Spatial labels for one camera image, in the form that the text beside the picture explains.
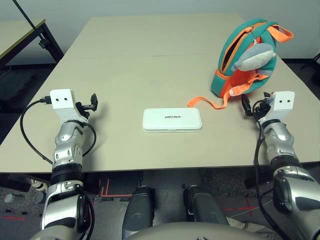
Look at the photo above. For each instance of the beige robot torso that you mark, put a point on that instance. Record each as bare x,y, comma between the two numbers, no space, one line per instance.
160,232

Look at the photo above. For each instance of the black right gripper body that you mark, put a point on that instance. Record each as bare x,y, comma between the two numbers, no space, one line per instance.
261,108

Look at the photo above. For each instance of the white Unitree box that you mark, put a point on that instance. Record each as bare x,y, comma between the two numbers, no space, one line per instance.
172,122

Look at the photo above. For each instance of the dark grey left robot leg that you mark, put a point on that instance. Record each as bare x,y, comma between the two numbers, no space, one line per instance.
140,210

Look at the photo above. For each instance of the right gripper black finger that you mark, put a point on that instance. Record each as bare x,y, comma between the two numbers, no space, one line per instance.
246,107

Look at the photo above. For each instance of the grey plush dolphin charm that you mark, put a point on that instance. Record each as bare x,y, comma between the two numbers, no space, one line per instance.
255,57

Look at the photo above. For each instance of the black framed side table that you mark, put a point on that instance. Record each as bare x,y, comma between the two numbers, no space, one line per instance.
17,35

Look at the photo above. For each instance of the black tripod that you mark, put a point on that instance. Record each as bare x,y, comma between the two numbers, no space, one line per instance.
315,61

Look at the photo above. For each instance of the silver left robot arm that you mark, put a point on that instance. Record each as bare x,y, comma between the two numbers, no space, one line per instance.
66,140

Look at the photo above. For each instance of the white black round caster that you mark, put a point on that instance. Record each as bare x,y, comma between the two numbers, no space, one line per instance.
38,185

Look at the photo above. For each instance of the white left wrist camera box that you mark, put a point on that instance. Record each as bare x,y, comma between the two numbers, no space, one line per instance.
62,100

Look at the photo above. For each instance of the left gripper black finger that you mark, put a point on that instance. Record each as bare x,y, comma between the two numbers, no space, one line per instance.
94,102

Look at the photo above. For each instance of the teal orange backpack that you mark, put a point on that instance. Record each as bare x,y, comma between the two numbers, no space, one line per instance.
270,62

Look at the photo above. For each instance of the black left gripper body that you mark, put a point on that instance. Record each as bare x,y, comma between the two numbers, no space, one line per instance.
83,108

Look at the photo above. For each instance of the black pole with clamp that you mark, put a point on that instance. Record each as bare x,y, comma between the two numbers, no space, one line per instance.
43,43

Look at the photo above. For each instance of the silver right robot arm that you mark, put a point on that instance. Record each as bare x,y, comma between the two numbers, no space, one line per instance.
280,140

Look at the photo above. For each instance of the dark grey robot leg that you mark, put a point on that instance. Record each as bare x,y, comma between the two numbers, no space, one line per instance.
140,210
205,207

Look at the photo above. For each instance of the grey round floor disc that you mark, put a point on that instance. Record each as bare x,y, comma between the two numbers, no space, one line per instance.
9,198
38,197

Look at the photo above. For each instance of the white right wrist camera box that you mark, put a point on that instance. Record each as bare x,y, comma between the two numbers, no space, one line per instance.
283,102

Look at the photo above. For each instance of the dark grey right robot leg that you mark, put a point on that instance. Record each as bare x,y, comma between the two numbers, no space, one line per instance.
205,207

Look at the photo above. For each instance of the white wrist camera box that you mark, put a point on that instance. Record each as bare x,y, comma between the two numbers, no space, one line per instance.
283,102
62,100

